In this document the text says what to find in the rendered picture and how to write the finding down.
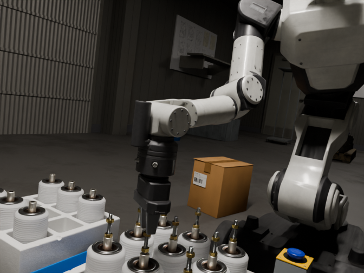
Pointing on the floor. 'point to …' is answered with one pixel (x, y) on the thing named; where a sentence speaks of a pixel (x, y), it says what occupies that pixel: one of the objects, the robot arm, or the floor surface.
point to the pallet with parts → (346, 151)
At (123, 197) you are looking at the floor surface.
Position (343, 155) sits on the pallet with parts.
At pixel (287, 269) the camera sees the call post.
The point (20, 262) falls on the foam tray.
